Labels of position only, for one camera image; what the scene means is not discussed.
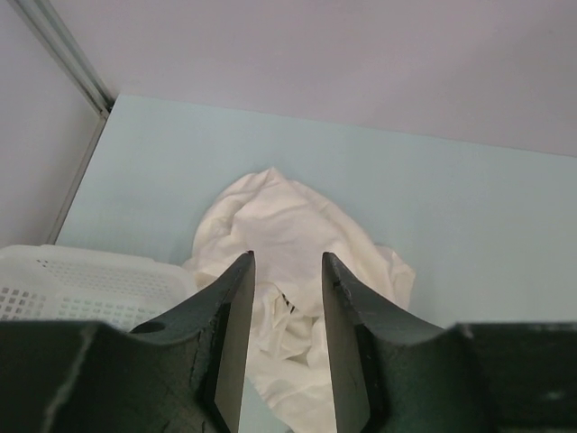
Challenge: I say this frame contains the white plastic laundry basket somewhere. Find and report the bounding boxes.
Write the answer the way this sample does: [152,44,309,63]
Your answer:
[1,244,198,331]

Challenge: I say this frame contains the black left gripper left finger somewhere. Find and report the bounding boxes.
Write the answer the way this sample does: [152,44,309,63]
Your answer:
[1,252,255,432]

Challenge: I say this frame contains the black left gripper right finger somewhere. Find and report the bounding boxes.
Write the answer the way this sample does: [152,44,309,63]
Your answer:
[322,253,576,432]

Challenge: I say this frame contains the left aluminium corner post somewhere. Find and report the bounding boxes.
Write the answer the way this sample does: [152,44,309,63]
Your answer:
[8,0,114,118]

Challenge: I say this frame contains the white t shirt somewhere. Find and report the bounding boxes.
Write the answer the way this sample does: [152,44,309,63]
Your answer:
[185,169,415,432]

